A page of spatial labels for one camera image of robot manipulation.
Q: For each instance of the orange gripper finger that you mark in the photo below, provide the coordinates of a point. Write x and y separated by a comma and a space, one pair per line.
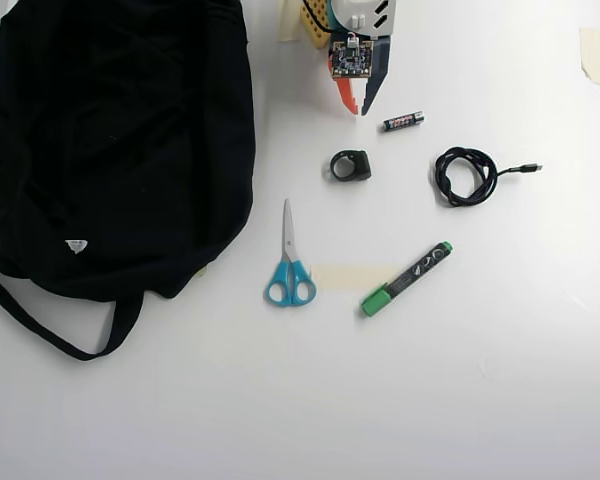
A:
347, 97

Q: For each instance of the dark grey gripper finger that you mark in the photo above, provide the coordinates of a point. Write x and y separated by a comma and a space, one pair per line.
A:
375, 92

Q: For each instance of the green marker with black barrel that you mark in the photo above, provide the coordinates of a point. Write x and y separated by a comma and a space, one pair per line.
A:
405, 277

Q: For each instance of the white teal grey robot arm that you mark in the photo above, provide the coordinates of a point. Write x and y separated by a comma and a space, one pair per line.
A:
355, 12

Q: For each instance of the black fabric bag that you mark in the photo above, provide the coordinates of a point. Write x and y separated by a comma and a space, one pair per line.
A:
105, 150

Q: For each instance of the black AAA battery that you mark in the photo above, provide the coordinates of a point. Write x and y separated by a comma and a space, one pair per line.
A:
402, 121

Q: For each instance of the yellow perforated base block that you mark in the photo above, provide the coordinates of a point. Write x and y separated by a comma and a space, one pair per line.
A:
316, 27

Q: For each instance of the narrow beige masking tape strip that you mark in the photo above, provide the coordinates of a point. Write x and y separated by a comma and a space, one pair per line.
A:
287, 22

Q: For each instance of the long beige masking tape strip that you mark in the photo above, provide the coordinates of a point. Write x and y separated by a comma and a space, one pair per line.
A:
350, 277

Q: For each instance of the torn beige masking tape piece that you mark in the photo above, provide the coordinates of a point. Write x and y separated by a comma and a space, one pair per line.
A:
594, 55

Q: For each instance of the bare camera circuit board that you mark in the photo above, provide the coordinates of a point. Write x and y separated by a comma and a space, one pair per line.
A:
351, 59

